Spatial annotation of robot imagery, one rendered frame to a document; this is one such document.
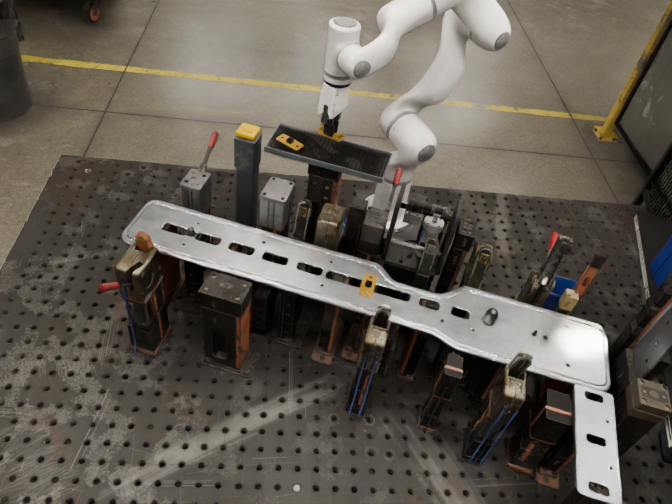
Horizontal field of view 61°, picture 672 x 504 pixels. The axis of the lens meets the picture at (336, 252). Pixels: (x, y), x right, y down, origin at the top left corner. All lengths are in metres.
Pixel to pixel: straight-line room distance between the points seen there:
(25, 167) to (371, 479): 2.74
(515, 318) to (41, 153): 2.92
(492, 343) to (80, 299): 1.25
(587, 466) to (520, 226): 1.19
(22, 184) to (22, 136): 0.46
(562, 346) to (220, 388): 0.95
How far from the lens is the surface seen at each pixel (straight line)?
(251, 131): 1.81
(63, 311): 1.96
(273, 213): 1.68
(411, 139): 1.83
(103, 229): 2.18
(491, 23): 1.74
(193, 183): 1.77
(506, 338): 1.60
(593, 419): 1.57
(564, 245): 1.59
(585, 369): 1.64
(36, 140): 3.90
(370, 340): 1.42
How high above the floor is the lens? 2.18
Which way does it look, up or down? 45 degrees down
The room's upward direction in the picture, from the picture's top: 10 degrees clockwise
